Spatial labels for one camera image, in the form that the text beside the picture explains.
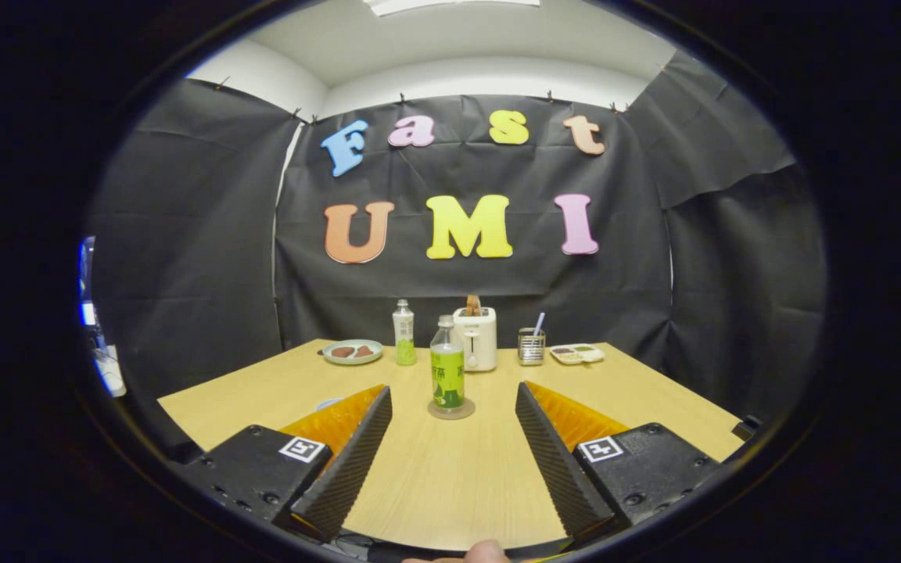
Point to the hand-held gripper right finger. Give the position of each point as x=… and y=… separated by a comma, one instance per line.
x=552, y=469

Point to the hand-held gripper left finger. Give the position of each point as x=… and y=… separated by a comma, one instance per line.
x=349, y=477

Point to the white cup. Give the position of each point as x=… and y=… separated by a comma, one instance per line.
x=328, y=403

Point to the round brown coaster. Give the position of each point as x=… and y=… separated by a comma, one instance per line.
x=450, y=413

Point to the green label juice bottle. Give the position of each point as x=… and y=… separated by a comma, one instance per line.
x=447, y=375

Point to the white capped green bottle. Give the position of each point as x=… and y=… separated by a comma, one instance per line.
x=404, y=336

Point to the white food tray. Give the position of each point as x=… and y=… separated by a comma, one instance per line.
x=577, y=354

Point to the pale green plate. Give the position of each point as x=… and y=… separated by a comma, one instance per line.
x=353, y=358

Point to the wooden table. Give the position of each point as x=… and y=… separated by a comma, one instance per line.
x=654, y=407

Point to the metal utensil holder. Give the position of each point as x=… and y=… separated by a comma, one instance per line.
x=531, y=350

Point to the brown food piece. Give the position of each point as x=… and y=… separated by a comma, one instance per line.
x=342, y=352
x=364, y=352

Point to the blue straw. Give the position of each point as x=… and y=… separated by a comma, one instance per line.
x=539, y=323

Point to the white toaster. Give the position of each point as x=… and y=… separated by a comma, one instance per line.
x=478, y=340

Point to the brown toast slice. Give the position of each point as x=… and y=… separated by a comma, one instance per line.
x=473, y=305

